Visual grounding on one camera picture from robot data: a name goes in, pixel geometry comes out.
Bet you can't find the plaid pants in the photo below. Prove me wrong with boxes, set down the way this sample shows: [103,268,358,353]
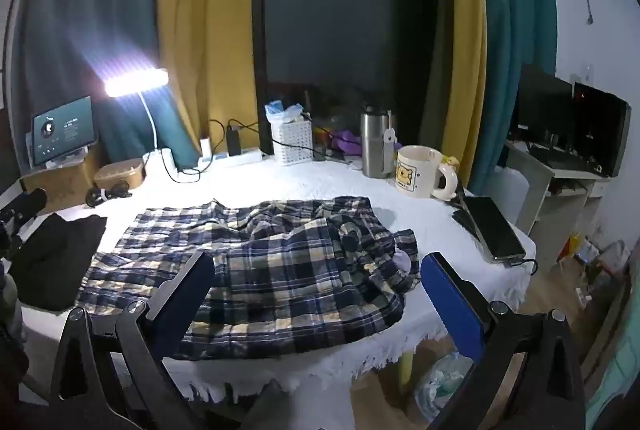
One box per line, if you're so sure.
[75,195,421,361]

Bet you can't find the coiled black cable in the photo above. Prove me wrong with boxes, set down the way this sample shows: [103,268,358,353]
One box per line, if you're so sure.
[85,180,133,209]

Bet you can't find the white perforated basket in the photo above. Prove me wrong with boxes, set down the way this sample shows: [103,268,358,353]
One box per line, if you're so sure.
[272,119,315,166]

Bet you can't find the dark window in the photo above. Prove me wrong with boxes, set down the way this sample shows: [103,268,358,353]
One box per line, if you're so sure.
[252,0,443,98]

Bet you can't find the yellow curtain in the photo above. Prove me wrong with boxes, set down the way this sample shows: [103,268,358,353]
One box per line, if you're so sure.
[420,0,488,191]
[159,0,266,156]

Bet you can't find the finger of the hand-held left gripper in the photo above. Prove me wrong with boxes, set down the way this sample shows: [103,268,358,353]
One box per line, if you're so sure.
[0,187,48,231]

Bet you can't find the black folded cloth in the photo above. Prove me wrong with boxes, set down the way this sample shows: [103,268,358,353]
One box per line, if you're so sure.
[9,214,108,312]

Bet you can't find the black monitor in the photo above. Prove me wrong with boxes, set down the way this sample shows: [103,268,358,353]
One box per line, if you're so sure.
[570,82,632,178]
[515,63,576,146]

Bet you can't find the tablet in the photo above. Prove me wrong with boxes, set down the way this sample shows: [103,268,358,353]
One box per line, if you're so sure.
[31,96,98,167]

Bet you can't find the white power strip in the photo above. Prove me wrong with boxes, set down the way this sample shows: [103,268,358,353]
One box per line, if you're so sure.
[192,147,264,171]

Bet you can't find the smartphone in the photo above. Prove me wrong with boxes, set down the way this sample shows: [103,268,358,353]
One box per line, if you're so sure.
[462,196,527,263]

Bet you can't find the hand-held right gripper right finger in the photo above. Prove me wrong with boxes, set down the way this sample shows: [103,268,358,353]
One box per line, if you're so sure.
[420,252,586,430]

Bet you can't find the black keyboard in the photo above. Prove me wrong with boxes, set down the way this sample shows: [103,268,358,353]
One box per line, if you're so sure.
[530,143,601,173]

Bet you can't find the white desk lamp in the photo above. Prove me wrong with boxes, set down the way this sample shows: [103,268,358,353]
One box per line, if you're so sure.
[102,68,178,183]

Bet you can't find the cardboard box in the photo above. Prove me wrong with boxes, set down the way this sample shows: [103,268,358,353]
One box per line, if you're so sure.
[20,145,108,213]

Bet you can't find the steel tumbler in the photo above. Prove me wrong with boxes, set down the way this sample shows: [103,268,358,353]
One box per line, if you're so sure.
[360,106,398,179]

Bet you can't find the yellow table leg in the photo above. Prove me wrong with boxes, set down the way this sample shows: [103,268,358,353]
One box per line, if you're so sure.
[397,347,417,391]

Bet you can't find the crumpled plastic bag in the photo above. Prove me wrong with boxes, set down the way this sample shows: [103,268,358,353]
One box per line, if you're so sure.
[412,350,473,421]

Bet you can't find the cream mug with bear print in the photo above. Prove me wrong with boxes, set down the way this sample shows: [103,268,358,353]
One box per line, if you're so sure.
[393,145,459,201]

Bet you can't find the blue plastic bag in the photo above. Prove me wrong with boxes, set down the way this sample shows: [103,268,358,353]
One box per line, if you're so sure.
[264,100,306,127]

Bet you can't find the purple cloth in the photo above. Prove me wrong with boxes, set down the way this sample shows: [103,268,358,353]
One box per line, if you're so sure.
[332,129,362,156]

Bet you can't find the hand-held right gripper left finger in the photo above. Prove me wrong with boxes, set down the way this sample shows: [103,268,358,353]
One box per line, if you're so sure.
[50,251,216,430]

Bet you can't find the white desk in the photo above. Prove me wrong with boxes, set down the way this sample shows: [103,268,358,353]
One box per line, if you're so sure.
[502,140,611,271]

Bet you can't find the brown lidded container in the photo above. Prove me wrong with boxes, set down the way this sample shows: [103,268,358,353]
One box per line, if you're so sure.
[93,157,147,191]

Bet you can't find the black charger cable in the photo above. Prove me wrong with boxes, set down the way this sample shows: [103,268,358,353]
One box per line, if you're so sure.
[231,119,328,161]

